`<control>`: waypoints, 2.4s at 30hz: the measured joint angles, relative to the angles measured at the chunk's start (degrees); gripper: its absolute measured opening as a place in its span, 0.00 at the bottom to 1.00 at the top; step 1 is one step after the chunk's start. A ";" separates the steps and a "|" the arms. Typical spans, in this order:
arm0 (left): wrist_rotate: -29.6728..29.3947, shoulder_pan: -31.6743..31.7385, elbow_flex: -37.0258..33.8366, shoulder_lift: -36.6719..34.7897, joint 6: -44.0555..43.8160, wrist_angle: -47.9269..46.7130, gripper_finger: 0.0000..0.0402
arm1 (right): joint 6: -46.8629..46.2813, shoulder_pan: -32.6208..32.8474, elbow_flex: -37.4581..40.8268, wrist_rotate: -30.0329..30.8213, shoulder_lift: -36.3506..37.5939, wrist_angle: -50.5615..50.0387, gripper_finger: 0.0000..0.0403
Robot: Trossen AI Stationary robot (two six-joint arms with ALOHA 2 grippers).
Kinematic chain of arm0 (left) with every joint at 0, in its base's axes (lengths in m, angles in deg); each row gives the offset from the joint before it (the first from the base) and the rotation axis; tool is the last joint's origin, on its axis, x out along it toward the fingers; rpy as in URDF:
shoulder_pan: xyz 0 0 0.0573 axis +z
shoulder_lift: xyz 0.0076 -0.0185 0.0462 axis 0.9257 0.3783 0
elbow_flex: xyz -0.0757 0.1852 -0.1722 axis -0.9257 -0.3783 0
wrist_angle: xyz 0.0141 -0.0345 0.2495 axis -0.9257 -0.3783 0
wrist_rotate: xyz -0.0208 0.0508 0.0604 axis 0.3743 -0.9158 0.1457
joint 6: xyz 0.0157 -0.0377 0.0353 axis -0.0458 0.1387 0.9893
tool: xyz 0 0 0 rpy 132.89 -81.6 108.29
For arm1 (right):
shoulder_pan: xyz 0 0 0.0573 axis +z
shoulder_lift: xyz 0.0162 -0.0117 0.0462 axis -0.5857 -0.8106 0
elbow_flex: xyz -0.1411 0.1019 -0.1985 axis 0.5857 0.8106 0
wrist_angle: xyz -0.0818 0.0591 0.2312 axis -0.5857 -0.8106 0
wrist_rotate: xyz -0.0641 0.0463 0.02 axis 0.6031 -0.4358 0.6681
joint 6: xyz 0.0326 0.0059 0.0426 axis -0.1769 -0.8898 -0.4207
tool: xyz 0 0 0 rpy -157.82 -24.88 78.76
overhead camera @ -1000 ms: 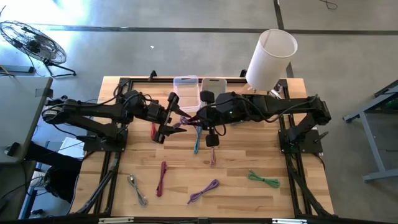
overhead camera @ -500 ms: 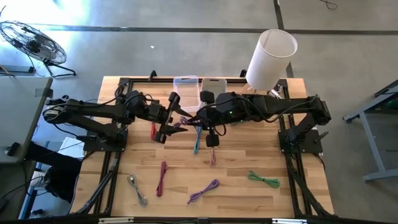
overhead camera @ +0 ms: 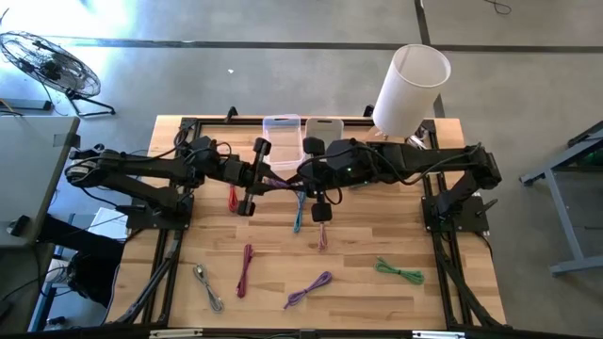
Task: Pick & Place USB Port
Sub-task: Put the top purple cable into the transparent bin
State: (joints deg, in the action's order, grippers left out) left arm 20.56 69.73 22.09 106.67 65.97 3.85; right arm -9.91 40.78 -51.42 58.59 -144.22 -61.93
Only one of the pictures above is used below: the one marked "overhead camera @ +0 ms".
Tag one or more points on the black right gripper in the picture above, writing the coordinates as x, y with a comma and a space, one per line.
320, 179

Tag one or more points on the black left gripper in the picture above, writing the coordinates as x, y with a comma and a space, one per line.
250, 188

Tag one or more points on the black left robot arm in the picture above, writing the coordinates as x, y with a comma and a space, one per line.
141, 165

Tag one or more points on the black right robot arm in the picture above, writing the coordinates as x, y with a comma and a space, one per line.
424, 157

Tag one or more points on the clear plastic bin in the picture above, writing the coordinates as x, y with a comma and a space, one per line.
282, 132

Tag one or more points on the white plastic bin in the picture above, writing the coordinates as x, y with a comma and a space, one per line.
325, 128

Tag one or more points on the white shade wooden base lamp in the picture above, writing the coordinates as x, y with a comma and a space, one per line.
410, 94

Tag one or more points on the white paper sheet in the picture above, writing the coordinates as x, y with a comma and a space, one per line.
108, 226

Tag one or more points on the black bag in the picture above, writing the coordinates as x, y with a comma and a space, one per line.
94, 273

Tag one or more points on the grey desk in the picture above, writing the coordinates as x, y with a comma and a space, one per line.
28, 165

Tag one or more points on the black floor fan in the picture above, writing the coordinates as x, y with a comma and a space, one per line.
49, 66

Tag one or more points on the black frame clamp knob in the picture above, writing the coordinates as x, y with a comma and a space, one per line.
368, 110
231, 114

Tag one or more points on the black aluminium table frame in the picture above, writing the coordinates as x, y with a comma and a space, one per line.
212, 122

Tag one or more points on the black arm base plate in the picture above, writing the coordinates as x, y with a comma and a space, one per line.
471, 216
141, 219

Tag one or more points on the silver metal bracket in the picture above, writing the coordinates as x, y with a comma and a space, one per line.
438, 334
174, 334

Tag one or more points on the grey metal table frame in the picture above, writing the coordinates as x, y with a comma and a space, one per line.
563, 221

